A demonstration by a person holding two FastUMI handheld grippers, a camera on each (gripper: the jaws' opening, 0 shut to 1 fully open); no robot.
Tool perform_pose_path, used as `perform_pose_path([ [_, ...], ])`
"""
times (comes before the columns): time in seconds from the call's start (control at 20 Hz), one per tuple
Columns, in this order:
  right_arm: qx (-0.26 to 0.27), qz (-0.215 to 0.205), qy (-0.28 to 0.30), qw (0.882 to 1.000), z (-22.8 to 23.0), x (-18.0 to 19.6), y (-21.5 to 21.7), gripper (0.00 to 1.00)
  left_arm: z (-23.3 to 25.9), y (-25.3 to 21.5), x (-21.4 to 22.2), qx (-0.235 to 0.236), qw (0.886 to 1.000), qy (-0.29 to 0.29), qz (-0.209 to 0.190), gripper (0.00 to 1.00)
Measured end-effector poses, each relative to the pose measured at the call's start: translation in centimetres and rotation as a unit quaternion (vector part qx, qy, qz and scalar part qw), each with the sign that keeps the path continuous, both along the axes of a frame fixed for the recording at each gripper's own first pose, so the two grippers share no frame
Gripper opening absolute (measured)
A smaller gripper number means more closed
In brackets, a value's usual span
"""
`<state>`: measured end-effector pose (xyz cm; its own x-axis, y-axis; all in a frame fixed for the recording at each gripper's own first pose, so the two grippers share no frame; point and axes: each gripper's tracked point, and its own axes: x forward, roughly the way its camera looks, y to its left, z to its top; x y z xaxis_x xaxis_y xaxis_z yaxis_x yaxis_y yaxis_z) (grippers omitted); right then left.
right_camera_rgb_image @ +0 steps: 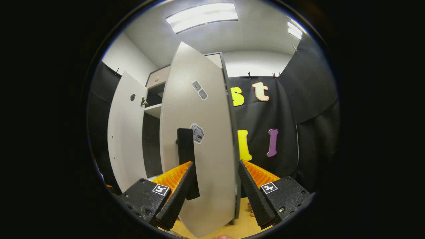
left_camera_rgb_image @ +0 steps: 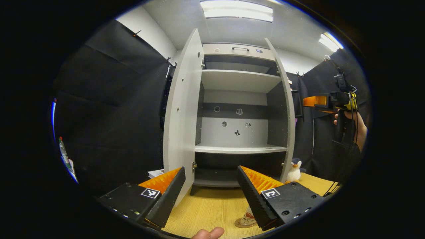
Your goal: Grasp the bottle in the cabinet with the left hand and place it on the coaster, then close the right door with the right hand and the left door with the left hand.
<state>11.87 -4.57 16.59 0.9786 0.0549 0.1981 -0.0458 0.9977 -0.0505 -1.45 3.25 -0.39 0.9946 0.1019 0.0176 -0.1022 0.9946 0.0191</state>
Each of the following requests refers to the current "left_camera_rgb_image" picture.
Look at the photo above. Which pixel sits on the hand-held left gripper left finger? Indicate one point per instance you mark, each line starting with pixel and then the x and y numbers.
pixel 167 199

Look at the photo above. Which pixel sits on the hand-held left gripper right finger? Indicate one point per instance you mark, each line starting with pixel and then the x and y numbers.
pixel 254 196

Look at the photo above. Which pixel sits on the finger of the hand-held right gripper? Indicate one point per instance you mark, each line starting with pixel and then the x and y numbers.
pixel 313 100

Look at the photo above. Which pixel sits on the clear bottle with red label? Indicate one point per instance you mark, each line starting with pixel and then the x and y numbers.
pixel 247 217

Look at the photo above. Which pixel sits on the grey cabinet door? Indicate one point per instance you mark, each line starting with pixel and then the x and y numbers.
pixel 288 109
pixel 181 116

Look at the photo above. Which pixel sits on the round brown coaster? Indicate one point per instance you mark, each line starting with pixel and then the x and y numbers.
pixel 239 224

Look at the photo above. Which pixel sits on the grey cabinet with shelves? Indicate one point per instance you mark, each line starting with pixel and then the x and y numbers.
pixel 239 79

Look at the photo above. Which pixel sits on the white paper stack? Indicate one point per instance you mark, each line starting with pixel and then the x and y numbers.
pixel 156 173

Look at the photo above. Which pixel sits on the small penguin plush toy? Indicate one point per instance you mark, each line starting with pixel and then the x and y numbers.
pixel 294 171

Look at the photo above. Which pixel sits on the small rectangular ceiling light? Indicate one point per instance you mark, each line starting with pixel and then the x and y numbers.
pixel 328 41

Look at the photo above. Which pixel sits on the large rectangular ceiling light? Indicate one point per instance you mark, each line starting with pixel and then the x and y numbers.
pixel 237 10

